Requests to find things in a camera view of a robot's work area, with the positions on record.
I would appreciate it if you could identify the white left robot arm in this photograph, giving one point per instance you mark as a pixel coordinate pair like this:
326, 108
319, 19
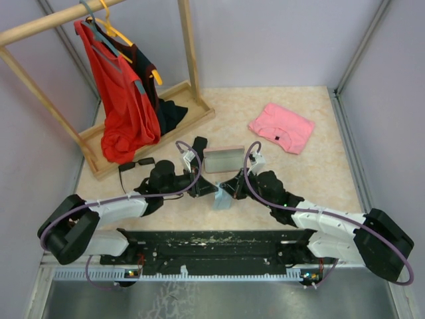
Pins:
74, 230

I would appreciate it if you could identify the dark navy garment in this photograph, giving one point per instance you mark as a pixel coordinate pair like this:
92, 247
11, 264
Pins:
168, 113

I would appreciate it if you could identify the black sunglasses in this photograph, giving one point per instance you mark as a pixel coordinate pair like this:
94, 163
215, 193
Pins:
130, 165

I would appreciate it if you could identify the pink glasses case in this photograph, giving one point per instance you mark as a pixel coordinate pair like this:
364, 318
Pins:
222, 160

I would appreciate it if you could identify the black glasses case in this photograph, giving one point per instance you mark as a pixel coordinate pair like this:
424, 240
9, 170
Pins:
199, 145

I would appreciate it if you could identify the red tank top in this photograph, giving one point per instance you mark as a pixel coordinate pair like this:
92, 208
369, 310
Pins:
131, 122

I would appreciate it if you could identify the wooden clothes rack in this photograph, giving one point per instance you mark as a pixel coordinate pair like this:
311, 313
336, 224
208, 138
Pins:
185, 94

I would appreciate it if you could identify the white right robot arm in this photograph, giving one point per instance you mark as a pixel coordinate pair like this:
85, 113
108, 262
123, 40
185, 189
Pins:
372, 239

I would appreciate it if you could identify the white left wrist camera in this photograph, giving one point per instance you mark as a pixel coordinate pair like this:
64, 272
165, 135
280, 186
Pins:
188, 160

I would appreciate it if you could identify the grey clothes hanger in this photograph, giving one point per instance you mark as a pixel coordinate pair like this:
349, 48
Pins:
98, 36

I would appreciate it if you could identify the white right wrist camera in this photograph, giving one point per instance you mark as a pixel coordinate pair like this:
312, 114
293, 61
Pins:
257, 162

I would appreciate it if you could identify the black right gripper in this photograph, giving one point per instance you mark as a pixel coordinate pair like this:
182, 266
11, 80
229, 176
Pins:
235, 186

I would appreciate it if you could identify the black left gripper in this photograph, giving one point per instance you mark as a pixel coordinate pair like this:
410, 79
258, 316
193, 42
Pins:
202, 187

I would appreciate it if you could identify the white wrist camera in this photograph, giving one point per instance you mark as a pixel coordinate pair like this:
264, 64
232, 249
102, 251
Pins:
257, 162
188, 160

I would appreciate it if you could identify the yellow clothes hanger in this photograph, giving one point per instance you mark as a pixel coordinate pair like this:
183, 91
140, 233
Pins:
113, 32

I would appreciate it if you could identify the pink folded t-shirt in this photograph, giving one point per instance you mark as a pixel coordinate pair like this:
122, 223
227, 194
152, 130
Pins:
283, 127

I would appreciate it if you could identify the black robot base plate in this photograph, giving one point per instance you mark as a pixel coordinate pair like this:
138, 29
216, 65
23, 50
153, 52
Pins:
220, 255

